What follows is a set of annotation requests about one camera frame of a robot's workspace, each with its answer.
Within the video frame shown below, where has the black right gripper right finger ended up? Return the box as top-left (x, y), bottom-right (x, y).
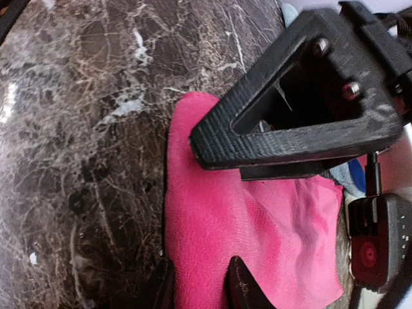
top-left (227, 256), bottom-right (275, 309)

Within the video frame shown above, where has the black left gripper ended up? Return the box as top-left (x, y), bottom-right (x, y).
top-left (339, 1), bottom-right (411, 97)

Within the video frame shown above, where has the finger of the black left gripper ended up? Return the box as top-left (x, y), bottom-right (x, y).
top-left (189, 8), bottom-right (404, 180)

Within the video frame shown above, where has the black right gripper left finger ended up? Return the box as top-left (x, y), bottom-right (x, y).
top-left (141, 259), bottom-right (175, 309)

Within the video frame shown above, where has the pink towel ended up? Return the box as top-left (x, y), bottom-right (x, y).
top-left (165, 92), bottom-right (343, 308)

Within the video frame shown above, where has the royal blue towel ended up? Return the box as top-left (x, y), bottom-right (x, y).
top-left (348, 159), bottom-right (366, 193)

